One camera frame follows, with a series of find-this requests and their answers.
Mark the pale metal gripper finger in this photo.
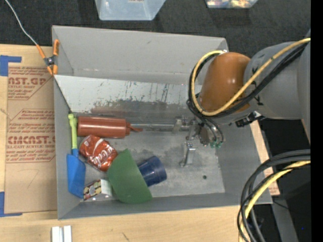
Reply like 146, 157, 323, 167
179, 142, 197, 167
173, 118, 193, 134

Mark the dark blue cup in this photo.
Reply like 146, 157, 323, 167
136, 155, 168, 187

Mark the green bowl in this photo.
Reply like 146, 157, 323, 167
106, 148, 153, 205

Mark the red-brown squeeze bottle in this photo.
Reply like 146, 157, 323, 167
76, 115, 143, 139

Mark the grey metal bin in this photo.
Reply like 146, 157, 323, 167
51, 25, 274, 220

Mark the crushed red soda can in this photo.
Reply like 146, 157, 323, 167
79, 135, 119, 172

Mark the small colourful printed box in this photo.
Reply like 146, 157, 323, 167
83, 178, 114, 202

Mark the blue and green toy shovel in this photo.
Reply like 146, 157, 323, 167
66, 113, 87, 199

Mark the brown cardboard board red print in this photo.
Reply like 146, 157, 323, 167
0, 43, 280, 218

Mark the black cylinder on white bracket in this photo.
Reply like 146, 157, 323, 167
235, 110, 263, 128

